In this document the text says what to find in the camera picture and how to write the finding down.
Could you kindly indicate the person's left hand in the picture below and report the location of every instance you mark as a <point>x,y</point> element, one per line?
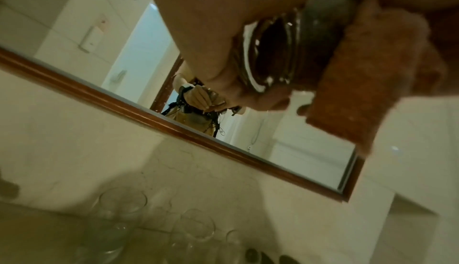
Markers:
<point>215,24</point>

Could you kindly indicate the orange cleaning cloth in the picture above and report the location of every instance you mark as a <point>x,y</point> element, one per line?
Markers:
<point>369,78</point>

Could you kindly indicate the clear drinking glass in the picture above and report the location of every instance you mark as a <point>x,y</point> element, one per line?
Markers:
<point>114,223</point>
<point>235,247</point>
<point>193,234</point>

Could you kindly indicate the wooden framed wall mirror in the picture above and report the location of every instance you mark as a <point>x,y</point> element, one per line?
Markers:
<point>107,30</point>

